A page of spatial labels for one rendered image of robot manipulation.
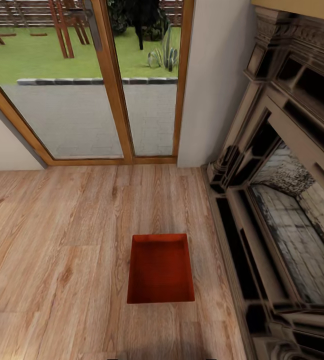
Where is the storage box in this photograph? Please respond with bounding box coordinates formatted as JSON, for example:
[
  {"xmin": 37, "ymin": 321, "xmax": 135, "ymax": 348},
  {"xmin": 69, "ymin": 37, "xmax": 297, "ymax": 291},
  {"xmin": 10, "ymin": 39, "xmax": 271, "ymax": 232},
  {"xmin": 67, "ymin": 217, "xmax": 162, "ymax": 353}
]
[{"xmin": 126, "ymin": 233, "xmax": 195, "ymax": 304}]

